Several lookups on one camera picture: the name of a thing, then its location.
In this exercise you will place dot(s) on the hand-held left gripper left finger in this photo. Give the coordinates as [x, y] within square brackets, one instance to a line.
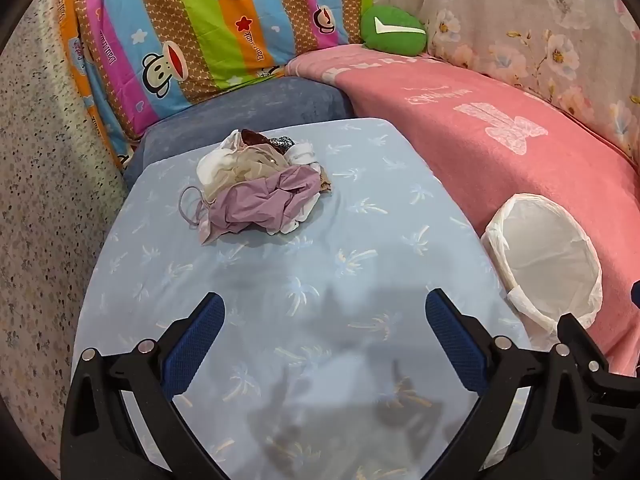
[195, 340]

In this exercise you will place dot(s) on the dark red scrap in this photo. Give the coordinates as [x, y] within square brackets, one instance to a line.
[254, 137]

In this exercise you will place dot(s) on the blue grey sofa cushion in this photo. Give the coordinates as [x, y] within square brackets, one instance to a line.
[250, 105]

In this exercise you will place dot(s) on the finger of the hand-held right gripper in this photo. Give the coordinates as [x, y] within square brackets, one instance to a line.
[636, 294]
[602, 382]

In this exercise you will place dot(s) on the black white patterned cloth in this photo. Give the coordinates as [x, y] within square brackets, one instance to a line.
[282, 145]

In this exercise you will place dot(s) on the small white tissue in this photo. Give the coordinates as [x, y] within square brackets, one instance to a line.
[302, 155]

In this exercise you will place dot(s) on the green round cushion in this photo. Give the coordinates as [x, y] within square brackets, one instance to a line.
[392, 30]

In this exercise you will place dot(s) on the round bin with white liner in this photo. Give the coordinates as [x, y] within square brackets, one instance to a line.
[545, 255]

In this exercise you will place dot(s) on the light blue palm print sheet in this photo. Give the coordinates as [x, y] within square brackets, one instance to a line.
[300, 270]

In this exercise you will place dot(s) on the grey floral cloth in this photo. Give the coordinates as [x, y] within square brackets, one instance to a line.
[525, 20]

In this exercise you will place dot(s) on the grey elastic loop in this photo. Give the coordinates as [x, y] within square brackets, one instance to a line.
[189, 207]

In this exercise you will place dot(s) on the pink blanket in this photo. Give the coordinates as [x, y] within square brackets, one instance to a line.
[450, 135]

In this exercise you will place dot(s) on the white crumpled cloth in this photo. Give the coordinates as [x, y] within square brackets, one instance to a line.
[215, 167]

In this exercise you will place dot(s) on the striped monkey print pillow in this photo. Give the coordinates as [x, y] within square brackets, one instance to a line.
[200, 35]

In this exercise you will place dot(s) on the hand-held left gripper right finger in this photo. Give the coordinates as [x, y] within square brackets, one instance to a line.
[457, 340]

